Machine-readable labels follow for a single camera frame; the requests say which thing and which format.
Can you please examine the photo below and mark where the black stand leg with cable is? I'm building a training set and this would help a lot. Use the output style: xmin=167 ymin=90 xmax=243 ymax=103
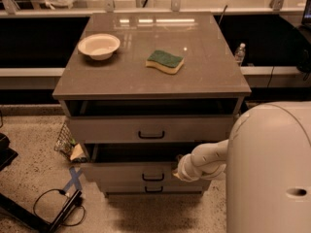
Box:
xmin=0 ymin=188 xmax=86 ymax=233

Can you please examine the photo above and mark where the white paper bowl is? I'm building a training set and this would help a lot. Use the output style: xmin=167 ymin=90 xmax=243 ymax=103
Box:
xmin=78 ymin=34 xmax=121 ymax=60

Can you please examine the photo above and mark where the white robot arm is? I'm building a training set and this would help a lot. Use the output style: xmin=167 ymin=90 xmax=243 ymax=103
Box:
xmin=173 ymin=101 xmax=311 ymax=233

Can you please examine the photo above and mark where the grey bottom drawer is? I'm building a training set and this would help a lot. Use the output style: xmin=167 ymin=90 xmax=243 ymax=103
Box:
xmin=100 ymin=182 xmax=210 ymax=196

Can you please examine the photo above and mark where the green yellow sponge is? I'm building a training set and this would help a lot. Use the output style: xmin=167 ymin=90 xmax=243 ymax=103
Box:
xmin=146 ymin=50 xmax=184 ymax=75

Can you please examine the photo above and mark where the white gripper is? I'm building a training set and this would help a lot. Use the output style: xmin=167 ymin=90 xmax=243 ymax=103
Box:
xmin=172 ymin=153 xmax=204 ymax=182

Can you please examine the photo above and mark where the grey top drawer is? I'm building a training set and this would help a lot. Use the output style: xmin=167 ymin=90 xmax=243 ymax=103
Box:
xmin=64 ymin=98 xmax=240 ymax=144

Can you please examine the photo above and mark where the grey drawer cabinet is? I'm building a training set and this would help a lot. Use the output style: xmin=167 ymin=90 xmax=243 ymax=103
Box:
xmin=52 ymin=11 xmax=253 ymax=197

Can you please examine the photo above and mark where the blue tape cross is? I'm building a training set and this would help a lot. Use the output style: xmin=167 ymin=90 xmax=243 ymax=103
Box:
xmin=63 ymin=167 xmax=83 ymax=191

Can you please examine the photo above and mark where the wire mesh waste basket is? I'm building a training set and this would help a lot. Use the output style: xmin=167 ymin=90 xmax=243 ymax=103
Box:
xmin=54 ymin=122 xmax=86 ymax=163

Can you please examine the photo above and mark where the clear plastic water bottle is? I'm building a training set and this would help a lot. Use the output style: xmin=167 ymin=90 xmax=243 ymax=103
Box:
xmin=234 ymin=43 xmax=246 ymax=66

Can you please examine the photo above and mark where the grey drawer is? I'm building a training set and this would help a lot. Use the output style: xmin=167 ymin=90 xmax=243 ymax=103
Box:
xmin=64 ymin=98 xmax=240 ymax=144
xmin=100 ymin=182 xmax=210 ymax=196
xmin=82 ymin=143 xmax=210 ymax=189

